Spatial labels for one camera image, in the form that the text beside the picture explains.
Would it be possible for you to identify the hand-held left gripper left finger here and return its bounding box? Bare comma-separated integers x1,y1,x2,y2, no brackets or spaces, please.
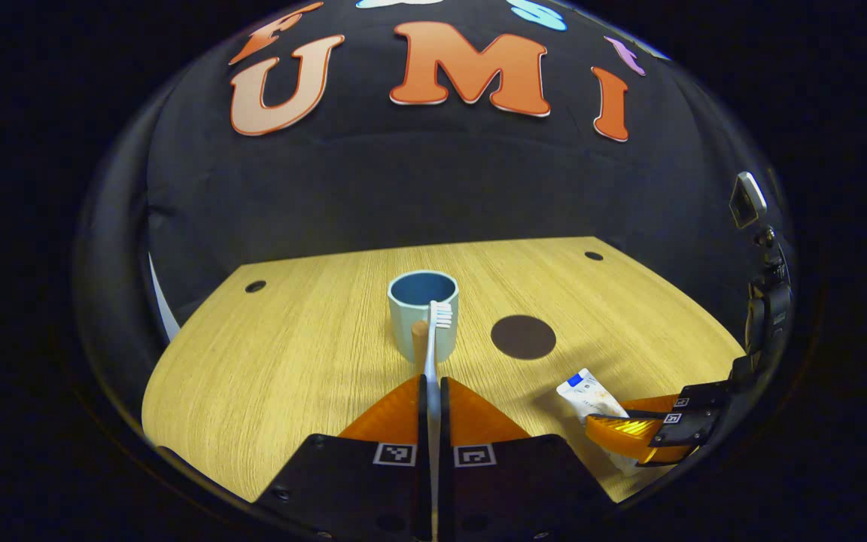
253,374,432,542

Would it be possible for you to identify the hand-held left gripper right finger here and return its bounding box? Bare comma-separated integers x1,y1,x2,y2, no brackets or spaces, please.
439,376,616,542

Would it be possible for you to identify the white toothpaste tube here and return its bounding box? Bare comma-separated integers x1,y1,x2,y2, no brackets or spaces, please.
556,368,641,477

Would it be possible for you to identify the white toothbrush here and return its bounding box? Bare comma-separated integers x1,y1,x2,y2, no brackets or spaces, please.
422,300,454,542

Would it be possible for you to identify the blue cup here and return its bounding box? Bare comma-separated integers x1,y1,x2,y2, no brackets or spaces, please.
388,270,460,365

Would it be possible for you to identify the dark round coaster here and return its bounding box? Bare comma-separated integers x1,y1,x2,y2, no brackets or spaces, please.
491,315,557,361

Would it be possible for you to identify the black backdrop cloth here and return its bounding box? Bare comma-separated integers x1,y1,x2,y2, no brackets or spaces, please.
76,0,792,422

